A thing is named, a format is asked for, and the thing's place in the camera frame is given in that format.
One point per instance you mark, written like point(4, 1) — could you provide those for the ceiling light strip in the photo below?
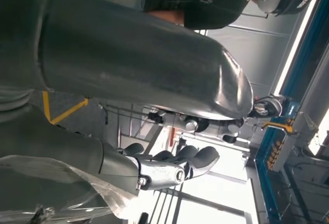
point(318, 137)
point(295, 45)

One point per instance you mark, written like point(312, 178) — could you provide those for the person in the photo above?
point(205, 8)

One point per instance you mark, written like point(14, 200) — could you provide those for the clear plastic film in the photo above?
point(113, 195)

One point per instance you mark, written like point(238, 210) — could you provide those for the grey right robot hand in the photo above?
point(141, 66)

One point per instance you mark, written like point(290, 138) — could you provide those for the blue steel beam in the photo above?
point(303, 62)

